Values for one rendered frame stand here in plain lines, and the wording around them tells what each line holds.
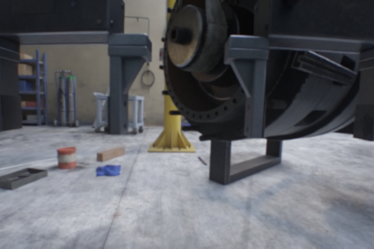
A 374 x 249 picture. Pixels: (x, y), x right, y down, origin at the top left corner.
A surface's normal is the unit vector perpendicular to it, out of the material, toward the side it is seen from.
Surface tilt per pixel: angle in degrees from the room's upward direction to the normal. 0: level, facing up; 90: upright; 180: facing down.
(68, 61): 90
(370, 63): 90
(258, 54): 90
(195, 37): 90
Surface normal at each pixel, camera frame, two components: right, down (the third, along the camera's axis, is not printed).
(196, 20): -0.82, 0.04
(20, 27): -0.01, 0.10
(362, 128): -1.00, -0.03
